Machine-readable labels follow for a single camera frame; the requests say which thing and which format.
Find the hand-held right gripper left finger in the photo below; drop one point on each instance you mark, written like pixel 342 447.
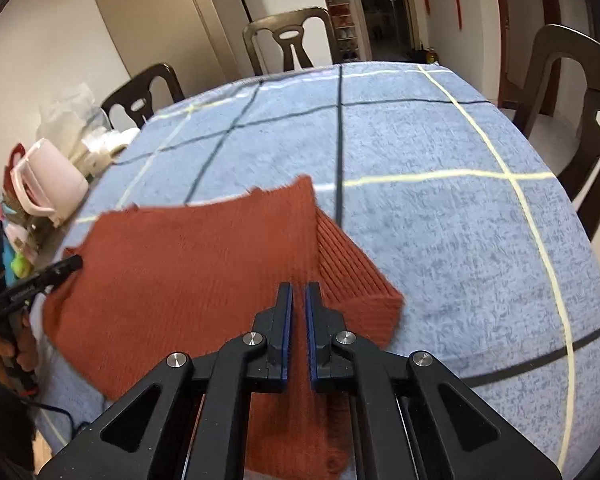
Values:
pixel 288 325

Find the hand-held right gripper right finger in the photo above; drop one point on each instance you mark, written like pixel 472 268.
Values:
pixel 310 325

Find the rust red knit sweater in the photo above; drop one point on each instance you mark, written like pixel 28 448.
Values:
pixel 180 285

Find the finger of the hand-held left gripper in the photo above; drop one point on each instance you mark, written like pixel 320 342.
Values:
pixel 67 266

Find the blue checked blanket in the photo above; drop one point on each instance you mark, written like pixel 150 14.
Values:
pixel 430 210

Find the shoe rack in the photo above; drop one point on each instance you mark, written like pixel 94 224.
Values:
pixel 342 30

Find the beige tall cabinet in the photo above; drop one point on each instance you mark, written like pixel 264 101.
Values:
pixel 170 20

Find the clear plastic bag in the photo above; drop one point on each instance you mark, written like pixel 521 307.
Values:
pixel 70 115

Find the dark wooden chair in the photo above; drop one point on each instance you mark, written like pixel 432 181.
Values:
pixel 290 40
pixel 580 110
pixel 145 95

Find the pink electric kettle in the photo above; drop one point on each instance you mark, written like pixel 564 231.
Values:
pixel 55 180

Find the brown wooden door frame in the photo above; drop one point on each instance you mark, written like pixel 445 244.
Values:
pixel 525 35

